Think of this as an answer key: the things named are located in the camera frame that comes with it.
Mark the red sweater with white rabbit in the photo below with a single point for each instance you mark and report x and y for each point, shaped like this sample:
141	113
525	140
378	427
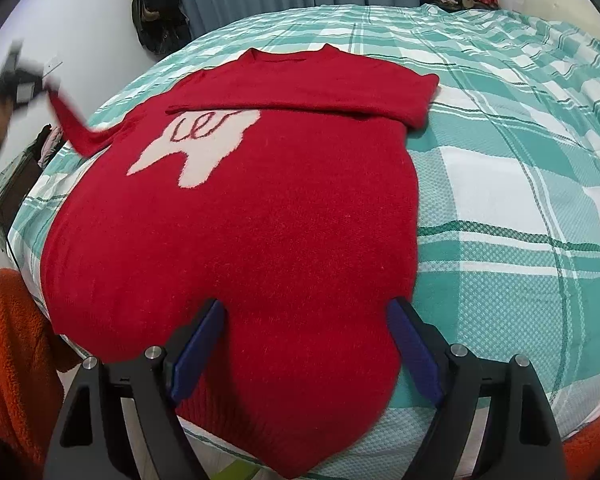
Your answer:
280	210

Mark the green packet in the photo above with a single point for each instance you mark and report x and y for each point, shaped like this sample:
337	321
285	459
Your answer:
235	471

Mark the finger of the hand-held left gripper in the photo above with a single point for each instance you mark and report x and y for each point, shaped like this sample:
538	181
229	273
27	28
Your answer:
51	85

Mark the orange fleece pants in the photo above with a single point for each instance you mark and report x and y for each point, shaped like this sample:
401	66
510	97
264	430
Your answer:
15	350

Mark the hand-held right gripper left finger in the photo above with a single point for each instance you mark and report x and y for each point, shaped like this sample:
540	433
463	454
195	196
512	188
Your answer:
200	355

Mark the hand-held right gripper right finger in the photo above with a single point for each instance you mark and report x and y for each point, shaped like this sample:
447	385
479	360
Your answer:
415	355

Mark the clothes in cardboard box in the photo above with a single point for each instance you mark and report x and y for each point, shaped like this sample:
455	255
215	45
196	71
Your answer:
47	145

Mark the bed with green plaid sheet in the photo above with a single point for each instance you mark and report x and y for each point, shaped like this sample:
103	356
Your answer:
505	185

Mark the dark hanging clothes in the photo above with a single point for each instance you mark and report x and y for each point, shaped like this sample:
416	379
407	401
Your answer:
155	25

